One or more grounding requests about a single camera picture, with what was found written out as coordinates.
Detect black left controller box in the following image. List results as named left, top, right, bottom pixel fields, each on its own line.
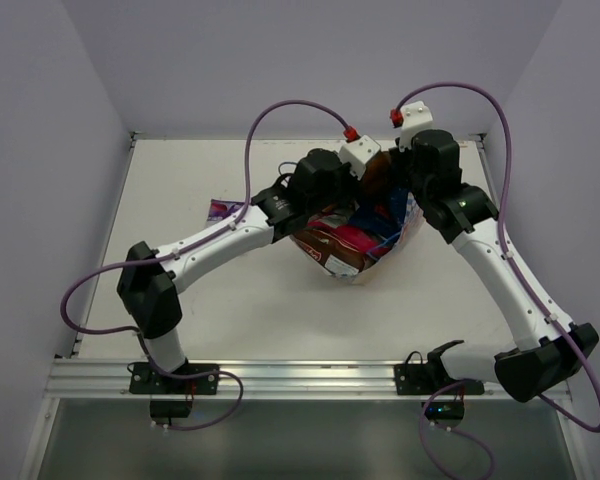
left=149, top=400, right=193, bottom=423

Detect aluminium mounting rail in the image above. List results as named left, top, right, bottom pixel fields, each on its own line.
left=43, top=357, right=571, bottom=401

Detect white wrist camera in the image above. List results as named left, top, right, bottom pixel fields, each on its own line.
left=337, top=135, right=382, bottom=180
left=398, top=101, right=433, bottom=151

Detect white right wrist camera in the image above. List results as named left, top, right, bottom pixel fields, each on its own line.
left=398, top=101, right=433, bottom=151

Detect blue checkered paper bag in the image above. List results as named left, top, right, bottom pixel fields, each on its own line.
left=278, top=159, right=424, bottom=286

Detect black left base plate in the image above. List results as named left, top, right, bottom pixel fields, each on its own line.
left=128, top=362, right=219, bottom=395

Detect black controller box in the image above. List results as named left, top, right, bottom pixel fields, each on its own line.
left=424, top=399, right=465, bottom=423
left=149, top=400, right=193, bottom=423

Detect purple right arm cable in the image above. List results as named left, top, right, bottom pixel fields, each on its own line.
left=388, top=81, right=600, bottom=476

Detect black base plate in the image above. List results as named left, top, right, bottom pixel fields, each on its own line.
left=393, top=351, right=455, bottom=396
left=128, top=362, right=219, bottom=395

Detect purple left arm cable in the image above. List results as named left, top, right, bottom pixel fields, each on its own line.
left=61, top=99, right=245, bottom=432

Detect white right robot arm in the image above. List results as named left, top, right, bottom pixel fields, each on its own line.
left=389, top=129, right=599, bottom=402

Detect orange snack packet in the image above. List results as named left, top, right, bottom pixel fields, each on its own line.
left=358, top=151, right=391, bottom=201

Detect purple candy packet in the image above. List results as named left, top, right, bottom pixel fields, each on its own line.
left=205, top=199, right=244, bottom=227

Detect black right controller box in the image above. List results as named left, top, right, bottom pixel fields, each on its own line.
left=424, top=399, right=465, bottom=423

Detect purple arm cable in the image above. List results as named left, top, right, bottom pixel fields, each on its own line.
left=388, top=81, right=600, bottom=476
left=61, top=99, right=245, bottom=432

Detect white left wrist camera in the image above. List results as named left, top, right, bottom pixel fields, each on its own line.
left=337, top=135, right=382, bottom=180

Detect brown snack packet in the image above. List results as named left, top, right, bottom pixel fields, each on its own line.
left=291, top=229, right=371, bottom=279

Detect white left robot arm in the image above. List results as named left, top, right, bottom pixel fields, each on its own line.
left=116, top=149, right=365, bottom=393

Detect pink snack packet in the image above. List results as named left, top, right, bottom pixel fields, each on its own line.
left=309, top=221, right=391, bottom=256

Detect dark blue snack packet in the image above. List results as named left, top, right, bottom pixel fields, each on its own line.
left=348, top=187, right=410, bottom=238

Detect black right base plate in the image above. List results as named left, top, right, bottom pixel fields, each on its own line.
left=393, top=351, right=455, bottom=396

